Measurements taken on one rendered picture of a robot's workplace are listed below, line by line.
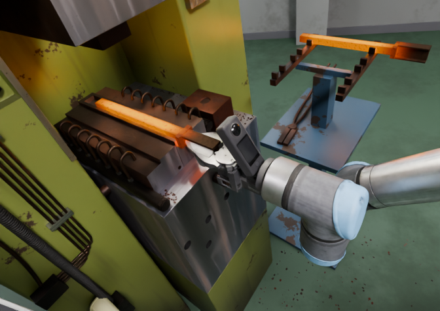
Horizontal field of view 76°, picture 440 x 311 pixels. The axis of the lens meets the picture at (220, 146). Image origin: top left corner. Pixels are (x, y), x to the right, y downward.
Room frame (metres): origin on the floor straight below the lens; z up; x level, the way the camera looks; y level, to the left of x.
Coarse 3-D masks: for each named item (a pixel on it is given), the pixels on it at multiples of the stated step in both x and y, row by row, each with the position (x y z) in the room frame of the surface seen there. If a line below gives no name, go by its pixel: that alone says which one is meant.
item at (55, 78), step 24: (0, 48) 0.79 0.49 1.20; (24, 48) 0.82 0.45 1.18; (48, 48) 0.86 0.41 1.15; (72, 48) 0.90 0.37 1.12; (120, 48) 1.01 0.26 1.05; (24, 72) 0.80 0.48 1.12; (48, 72) 0.84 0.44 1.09; (72, 72) 0.88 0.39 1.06; (96, 72) 0.93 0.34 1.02; (120, 72) 0.98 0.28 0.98; (48, 96) 0.81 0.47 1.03; (72, 96) 0.85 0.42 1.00; (48, 120) 0.78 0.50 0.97
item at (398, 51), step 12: (300, 36) 0.98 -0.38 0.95; (312, 36) 0.95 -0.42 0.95; (324, 36) 0.93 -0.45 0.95; (348, 48) 0.84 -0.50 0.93; (360, 48) 0.81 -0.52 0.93; (384, 48) 0.76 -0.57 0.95; (396, 48) 0.73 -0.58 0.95; (408, 48) 0.72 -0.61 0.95; (420, 48) 0.69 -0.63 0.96; (408, 60) 0.71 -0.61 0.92; (420, 60) 0.68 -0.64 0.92
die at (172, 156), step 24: (120, 96) 0.78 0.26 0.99; (72, 120) 0.73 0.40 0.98; (96, 120) 0.68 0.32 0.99; (120, 120) 0.64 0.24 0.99; (168, 120) 0.58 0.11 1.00; (192, 120) 0.57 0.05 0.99; (96, 144) 0.59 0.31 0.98; (120, 144) 0.56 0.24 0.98; (144, 144) 0.53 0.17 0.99; (168, 144) 0.50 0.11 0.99; (120, 168) 0.51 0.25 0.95; (144, 168) 0.45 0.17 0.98; (168, 168) 0.47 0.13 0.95
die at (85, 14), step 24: (0, 0) 0.56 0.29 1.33; (24, 0) 0.49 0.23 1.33; (48, 0) 0.43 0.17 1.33; (72, 0) 0.45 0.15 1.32; (96, 0) 0.47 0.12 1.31; (120, 0) 0.50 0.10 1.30; (144, 0) 0.53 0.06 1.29; (0, 24) 0.62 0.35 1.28; (24, 24) 0.53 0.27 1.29; (48, 24) 0.46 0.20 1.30; (72, 24) 0.44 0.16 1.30; (96, 24) 0.46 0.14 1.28
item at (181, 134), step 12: (108, 108) 0.70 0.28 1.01; (120, 108) 0.68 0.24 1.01; (132, 120) 0.63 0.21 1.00; (144, 120) 0.60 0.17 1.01; (156, 120) 0.58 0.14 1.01; (168, 132) 0.53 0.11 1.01; (180, 132) 0.51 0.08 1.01; (192, 132) 0.50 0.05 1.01; (180, 144) 0.49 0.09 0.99; (204, 144) 0.45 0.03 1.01; (216, 144) 0.44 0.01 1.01
